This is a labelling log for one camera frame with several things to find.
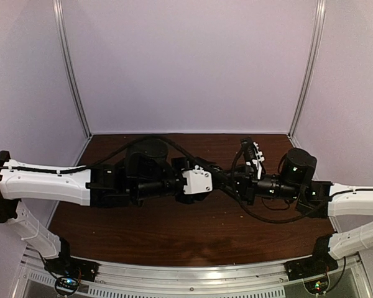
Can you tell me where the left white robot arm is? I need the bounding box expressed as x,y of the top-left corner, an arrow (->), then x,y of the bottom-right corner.
0,136 -> 213,276

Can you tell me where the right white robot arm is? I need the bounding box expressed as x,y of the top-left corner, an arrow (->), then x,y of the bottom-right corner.
229,144 -> 373,274

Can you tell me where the right circuit board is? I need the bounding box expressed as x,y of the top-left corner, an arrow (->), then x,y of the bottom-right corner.
304,276 -> 329,295

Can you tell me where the circuit board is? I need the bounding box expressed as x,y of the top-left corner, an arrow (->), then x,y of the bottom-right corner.
54,276 -> 80,296
304,276 -> 329,295

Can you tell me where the left circuit board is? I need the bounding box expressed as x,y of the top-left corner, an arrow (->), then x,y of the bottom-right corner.
54,276 -> 80,296

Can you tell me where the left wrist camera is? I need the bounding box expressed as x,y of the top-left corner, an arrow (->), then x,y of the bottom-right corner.
171,157 -> 213,195

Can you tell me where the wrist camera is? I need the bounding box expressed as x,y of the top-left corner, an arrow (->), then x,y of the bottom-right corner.
241,137 -> 266,180
171,157 -> 213,195

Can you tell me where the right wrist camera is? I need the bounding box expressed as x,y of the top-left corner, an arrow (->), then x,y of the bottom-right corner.
241,137 -> 266,180

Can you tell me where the right black cable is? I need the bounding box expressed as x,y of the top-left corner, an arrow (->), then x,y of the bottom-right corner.
217,148 -> 358,224

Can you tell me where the black cable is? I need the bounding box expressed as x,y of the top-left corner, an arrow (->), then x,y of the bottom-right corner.
217,148 -> 358,224
0,135 -> 237,193

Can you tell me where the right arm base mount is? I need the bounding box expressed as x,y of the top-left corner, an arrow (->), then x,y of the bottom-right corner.
284,235 -> 338,281

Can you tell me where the left black cable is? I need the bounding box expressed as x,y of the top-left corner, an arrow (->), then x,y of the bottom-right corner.
0,135 -> 237,193

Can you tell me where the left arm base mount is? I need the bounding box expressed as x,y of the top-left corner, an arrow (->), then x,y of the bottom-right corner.
45,237 -> 99,282

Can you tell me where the aluminium front rail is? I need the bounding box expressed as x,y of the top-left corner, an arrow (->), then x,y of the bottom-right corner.
9,246 -> 373,297

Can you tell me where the right aluminium frame post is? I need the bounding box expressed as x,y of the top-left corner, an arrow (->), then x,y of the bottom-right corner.
288,0 -> 326,140

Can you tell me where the aluminium frame post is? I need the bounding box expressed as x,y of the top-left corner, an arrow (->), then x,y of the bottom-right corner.
52,0 -> 91,138
288,0 -> 326,140

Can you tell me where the left aluminium frame post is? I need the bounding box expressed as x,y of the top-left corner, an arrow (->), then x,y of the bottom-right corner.
52,0 -> 91,138

